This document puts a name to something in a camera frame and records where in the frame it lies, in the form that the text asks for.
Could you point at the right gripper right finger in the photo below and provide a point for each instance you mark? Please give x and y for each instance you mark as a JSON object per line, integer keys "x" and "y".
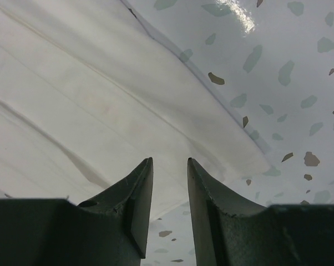
{"x": 229, "y": 229}

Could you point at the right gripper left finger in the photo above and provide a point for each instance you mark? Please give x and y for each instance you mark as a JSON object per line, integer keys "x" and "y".
{"x": 110, "y": 228}

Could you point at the white t shirt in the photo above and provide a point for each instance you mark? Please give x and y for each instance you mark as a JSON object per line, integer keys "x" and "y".
{"x": 86, "y": 95}

